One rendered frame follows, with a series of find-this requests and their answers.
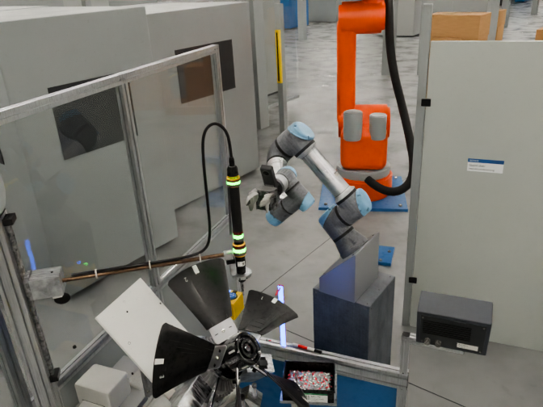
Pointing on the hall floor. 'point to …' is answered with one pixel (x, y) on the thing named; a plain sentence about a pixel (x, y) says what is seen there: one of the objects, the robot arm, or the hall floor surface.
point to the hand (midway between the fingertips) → (254, 202)
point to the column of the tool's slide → (24, 326)
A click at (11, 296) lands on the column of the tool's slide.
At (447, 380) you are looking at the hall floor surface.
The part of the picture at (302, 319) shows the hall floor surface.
